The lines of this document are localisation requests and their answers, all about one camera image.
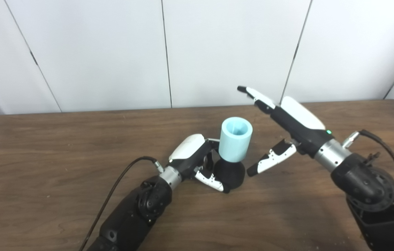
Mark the light blue cylinder cup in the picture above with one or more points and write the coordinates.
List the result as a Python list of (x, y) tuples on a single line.
[(235, 143)]

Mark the black nozzle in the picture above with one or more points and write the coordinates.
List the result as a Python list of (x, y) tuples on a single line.
[(230, 174)]

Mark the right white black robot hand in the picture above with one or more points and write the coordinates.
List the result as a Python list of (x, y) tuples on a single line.
[(298, 125)]

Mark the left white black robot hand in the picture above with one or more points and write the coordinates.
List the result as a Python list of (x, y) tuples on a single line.
[(188, 153)]

